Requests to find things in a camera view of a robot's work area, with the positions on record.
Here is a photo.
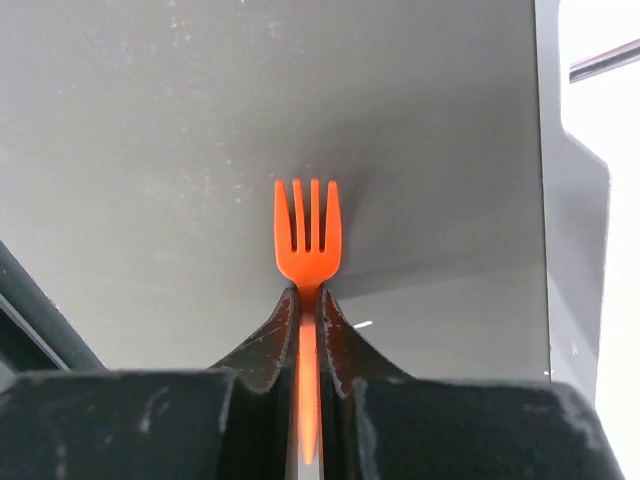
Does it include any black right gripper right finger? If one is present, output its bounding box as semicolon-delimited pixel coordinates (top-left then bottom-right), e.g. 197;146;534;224
319;289;623;480

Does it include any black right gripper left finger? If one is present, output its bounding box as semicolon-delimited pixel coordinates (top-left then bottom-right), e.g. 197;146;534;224
1;288;301;479

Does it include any orange plastic fork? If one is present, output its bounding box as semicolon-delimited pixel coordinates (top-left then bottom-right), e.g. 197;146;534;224
273;178;343;465

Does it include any white divided utensil tray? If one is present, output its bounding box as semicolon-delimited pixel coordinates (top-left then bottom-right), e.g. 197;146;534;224
535;1;639;479

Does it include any black chopstick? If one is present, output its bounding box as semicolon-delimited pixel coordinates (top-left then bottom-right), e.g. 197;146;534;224
569;39;640;84

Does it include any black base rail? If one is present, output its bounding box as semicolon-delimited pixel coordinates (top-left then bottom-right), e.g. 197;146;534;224
0;246;105;373

